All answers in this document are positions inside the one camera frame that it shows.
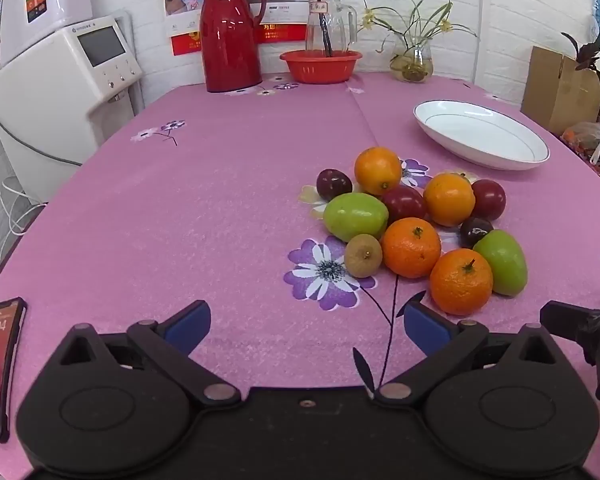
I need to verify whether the yellow flowered plant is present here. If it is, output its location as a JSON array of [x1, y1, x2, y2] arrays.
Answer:
[[361, 0, 481, 56]]

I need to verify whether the red plastic basin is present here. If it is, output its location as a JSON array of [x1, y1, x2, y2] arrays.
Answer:
[[279, 50, 364, 85]]

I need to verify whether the purple leaf plant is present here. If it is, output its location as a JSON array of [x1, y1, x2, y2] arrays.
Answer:
[[561, 29, 600, 88]]

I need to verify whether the clear plastic bag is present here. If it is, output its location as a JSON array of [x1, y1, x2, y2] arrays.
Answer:
[[562, 119, 600, 166]]

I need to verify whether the black stick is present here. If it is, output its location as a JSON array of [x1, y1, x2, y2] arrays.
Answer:
[[314, 0, 333, 56]]

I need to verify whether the dark purple passion fruit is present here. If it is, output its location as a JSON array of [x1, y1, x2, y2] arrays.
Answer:
[[460, 216, 495, 249], [316, 169, 353, 202]]

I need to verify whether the large green apple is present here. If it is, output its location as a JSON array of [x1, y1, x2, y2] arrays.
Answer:
[[323, 192, 390, 242]]

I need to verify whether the cardboard box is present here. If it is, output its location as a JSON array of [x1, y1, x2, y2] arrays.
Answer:
[[521, 46, 600, 136]]

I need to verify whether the red thermos jug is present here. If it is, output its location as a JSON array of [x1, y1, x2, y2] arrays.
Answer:
[[199, 0, 268, 94]]

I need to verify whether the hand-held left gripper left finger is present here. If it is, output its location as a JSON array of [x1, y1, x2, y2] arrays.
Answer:
[[52, 300, 242, 407]]

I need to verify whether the red plum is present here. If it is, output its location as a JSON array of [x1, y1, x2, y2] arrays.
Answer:
[[471, 179, 507, 221], [381, 186, 428, 226]]

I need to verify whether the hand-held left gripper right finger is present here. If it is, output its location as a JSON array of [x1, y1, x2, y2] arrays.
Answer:
[[374, 301, 567, 407]]

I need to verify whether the glass vase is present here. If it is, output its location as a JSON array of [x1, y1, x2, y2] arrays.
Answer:
[[390, 42, 434, 84]]

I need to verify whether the tangerine with stem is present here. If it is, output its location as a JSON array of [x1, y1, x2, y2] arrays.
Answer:
[[430, 248, 494, 316], [381, 217, 442, 279]]

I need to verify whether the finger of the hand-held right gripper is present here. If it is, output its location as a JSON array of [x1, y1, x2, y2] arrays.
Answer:
[[539, 300, 600, 362]]

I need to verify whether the white oval plate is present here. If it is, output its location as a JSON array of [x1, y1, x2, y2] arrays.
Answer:
[[413, 100, 551, 171]]

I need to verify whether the brown kiwi fruit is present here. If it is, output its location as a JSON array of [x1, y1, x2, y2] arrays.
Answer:
[[344, 233, 383, 278]]

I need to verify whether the small green apple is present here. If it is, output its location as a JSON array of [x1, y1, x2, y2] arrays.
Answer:
[[473, 230, 528, 297]]

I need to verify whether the pink floral tablecloth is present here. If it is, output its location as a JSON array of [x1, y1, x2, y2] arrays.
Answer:
[[0, 72, 600, 480]]

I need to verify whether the glass pitcher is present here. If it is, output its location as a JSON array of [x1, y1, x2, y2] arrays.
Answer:
[[305, 0, 358, 57]]

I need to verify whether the white wall pipe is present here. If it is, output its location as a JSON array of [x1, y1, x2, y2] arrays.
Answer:
[[472, 0, 488, 86]]

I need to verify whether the white water dispenser with screen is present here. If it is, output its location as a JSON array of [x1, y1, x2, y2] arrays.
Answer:
[[0, 15, 144, 206]]

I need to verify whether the white cable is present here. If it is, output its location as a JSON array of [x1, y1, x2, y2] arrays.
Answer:
[[0, 160, 48, 238]]

